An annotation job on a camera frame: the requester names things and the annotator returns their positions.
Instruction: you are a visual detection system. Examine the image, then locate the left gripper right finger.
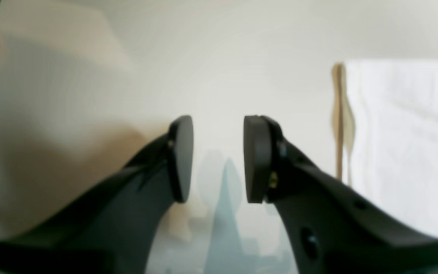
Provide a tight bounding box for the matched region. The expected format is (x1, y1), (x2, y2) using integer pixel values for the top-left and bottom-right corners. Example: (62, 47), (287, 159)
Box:
(243, 116), (438, 274)

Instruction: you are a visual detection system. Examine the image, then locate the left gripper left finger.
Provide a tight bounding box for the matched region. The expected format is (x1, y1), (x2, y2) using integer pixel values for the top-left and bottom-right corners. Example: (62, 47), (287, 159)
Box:
(0, 116), (194, 274)

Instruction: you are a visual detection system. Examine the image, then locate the white printed T-shirt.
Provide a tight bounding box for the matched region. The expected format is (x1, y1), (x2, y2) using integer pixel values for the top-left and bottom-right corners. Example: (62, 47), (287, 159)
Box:
(331, 59), (438, 236)

